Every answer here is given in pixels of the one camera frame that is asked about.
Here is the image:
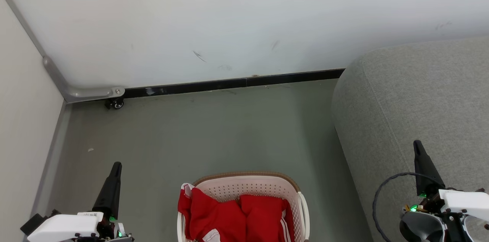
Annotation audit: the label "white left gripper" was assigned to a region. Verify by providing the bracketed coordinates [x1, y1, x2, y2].
[27, 162, 134, 242]

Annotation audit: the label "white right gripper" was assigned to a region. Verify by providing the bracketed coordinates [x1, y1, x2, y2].
[413, 140, 489, 219]

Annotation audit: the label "red printed jersey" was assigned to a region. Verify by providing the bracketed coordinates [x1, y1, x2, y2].
[178, 184, 247, 242]

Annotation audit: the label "red shorts with white stripes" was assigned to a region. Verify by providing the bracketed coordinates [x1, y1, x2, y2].
[240, 195, 295, 242]

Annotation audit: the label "grey fabric sofa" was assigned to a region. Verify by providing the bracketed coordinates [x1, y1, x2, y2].
[332, 36, 489, 242]

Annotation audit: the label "round dark right gripper motor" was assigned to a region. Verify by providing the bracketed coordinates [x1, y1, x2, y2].
[399, 211, 447, 242]

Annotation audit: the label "black caster wheel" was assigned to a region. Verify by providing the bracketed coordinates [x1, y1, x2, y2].
[105, 98, 125, 110]

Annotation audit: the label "white perforated laundry basket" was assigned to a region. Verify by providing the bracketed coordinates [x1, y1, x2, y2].
[177, 171, 310, 242]

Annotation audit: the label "black baseboard strip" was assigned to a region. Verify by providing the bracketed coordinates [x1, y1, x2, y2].
[124, 68, 345, 99]

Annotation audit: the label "thin black right gripper cable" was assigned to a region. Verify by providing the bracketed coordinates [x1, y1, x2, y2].
[372, 172, 445, 242]

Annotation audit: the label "grey partition base rail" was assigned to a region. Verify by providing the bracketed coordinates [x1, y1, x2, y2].
[23, 101, 72, 242]

